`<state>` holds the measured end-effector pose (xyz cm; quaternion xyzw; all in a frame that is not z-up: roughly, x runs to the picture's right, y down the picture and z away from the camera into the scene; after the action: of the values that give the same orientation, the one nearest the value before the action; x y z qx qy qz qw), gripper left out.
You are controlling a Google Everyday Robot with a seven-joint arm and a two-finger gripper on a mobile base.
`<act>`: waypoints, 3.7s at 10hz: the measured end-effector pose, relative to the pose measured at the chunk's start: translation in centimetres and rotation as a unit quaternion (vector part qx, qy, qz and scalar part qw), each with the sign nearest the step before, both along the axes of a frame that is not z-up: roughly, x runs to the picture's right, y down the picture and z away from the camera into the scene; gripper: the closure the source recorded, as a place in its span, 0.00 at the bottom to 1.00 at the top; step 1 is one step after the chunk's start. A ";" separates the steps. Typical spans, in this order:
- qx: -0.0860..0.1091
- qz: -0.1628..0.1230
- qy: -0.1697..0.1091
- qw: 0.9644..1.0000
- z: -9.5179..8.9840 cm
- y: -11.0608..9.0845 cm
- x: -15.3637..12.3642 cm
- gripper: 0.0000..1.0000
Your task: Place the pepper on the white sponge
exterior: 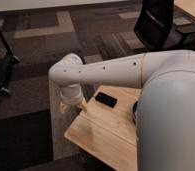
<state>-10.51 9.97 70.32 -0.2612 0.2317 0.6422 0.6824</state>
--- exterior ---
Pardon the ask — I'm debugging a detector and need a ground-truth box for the black rectangular remote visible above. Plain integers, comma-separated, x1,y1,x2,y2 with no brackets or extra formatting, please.
95,92,117,107

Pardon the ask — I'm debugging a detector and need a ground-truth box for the black office chair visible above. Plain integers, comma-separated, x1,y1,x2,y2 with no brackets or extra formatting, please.
134,0,195,51

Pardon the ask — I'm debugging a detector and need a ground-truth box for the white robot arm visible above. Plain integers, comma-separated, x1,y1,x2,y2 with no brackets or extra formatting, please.
49,50,195,171

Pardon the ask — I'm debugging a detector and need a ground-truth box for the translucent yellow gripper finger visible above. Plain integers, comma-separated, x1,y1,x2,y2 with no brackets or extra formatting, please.
80,102,87,112
59,102,68,114

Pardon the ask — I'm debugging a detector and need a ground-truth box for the black chair base left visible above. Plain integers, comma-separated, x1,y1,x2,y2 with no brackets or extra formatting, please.
0,30,20,95

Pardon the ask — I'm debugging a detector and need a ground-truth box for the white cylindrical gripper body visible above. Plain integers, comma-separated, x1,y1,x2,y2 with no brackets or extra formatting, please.
60,84,83,106

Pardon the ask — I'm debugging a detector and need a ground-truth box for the wooden table top right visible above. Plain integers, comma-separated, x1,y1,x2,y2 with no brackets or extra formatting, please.
174,0,195,18

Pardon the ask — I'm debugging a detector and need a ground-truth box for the blue patterned bowl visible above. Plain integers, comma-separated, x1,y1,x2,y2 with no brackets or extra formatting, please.
132,101,138,124

